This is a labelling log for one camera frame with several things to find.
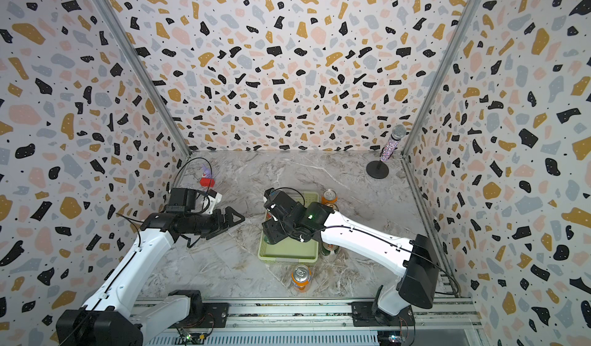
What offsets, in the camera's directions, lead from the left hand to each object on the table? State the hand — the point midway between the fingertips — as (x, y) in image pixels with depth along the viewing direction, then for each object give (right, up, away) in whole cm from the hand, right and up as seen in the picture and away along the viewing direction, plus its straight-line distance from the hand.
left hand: (237, 222), depth 78 cm
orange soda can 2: (+32, +7, +15) cm, 36 cm away
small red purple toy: (-24, +16, +32) cm, 43 cm away
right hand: (+12, -1, -5) cm, 13 cm away
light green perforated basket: (+17, -14, +12) cm, 25 cm away
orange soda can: (+22, -16, -6) cm, 28 cm away
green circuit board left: (-12, -34, -7) cm, 37 cm away
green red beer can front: (+31, -9, 0) cm, 32 cm away
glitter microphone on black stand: (+59, +18, +36) cm, 71 cm away
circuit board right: (+49, -34, -7) cm, 60 cm away
